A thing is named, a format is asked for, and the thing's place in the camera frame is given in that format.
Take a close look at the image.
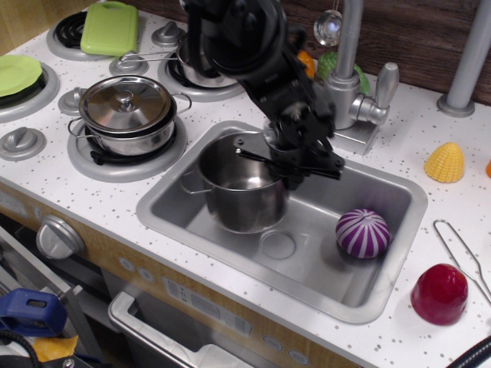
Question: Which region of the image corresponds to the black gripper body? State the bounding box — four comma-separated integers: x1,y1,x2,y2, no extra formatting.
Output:
233,107,344,179

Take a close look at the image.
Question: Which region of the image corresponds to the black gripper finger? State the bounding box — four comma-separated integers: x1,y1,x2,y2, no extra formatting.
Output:
284,170,309,191

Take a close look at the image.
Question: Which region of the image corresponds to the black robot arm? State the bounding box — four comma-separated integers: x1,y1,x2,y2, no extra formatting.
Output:
183,1,344,186

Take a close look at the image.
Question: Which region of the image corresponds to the grey toy sink basin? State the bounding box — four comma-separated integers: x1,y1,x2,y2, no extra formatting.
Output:
137,120,427,324

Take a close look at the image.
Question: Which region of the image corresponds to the lidded steel pot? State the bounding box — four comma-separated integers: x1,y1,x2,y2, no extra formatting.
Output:
68,75,193,156

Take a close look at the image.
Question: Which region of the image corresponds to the silver toy faucet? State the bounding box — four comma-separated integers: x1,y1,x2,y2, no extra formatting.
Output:
324,1,400,155

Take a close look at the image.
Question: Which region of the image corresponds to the orange toy pumpkin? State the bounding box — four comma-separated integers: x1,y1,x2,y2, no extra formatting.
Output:
297,51,316,79

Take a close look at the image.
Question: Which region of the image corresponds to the green toy vegetable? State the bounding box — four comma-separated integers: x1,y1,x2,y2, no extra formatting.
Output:
317,51,371,95

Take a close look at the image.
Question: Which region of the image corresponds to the purple striped toy onion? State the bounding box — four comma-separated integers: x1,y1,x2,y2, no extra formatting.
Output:
335,209,390,259

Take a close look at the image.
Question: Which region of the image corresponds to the hanging steel ladle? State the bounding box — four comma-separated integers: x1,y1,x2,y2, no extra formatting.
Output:
313,1,343,47

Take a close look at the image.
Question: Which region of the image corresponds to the yellow toy corn piece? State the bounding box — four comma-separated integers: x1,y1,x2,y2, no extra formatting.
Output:
423,142,465,183

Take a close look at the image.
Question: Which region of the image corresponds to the grey stove knob back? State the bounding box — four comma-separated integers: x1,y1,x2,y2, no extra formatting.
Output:
151,21,186,48

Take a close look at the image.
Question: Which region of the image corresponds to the grey stove knob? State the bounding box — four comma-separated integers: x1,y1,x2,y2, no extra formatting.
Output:
1,127,47,161
109,51,149,76
58,87,87,117
151,21,186,48

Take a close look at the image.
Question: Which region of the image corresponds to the grey stove knob centre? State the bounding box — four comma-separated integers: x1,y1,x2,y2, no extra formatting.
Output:
109,51,149,76

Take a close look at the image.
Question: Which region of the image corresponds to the red toy apple half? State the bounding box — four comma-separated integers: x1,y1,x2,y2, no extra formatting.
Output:
410,264,469,326

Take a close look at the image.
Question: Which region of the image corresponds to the green toy cutting board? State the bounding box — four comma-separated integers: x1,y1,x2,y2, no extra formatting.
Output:
81,1,139,56

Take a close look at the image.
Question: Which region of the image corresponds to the grey stove knob middle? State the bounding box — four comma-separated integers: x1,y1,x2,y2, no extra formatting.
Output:
58,87,87,117

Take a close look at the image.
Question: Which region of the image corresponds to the grey oven knob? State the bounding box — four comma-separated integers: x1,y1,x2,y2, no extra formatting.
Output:
36,215,85,260

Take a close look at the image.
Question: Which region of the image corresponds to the black coil burner back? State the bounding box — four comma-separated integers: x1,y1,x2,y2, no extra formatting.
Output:
54,11,87,49

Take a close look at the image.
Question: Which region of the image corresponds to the grey stove knob front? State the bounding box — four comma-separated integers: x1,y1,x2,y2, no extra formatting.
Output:
1,127,47,161

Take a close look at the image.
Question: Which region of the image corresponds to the green toy plate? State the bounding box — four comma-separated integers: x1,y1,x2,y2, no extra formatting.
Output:
1,55,42,97

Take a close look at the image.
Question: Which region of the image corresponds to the blue clamp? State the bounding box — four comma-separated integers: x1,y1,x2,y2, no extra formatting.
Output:
1,288,68,337

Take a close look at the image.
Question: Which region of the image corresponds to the steel saucepan with handle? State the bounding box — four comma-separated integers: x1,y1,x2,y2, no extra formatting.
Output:
117,41,237,88

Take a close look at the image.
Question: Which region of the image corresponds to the grey vertical post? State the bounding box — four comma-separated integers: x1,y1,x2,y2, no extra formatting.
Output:
437,0,490,118

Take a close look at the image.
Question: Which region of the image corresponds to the silver oven door handle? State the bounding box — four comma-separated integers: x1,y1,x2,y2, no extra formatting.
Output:
108,291,274,367

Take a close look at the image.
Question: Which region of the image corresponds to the front burner ring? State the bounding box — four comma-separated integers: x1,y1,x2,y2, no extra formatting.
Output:
67,117,189,183

